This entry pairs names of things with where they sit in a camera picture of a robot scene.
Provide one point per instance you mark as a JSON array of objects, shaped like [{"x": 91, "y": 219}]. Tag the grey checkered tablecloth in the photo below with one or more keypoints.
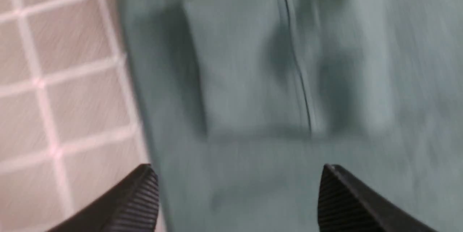
[{"x": 69, "y": 126}]

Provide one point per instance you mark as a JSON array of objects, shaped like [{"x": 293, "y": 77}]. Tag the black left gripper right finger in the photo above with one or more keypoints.
[{"x": 346, "y": 204}]

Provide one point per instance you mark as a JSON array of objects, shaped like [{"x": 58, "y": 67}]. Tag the green long-sleeved shirt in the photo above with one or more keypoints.
[{"x": 244, "y": 101}]

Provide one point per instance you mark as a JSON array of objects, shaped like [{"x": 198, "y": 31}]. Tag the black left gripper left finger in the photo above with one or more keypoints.
[{"x": 132, "y": 205}]

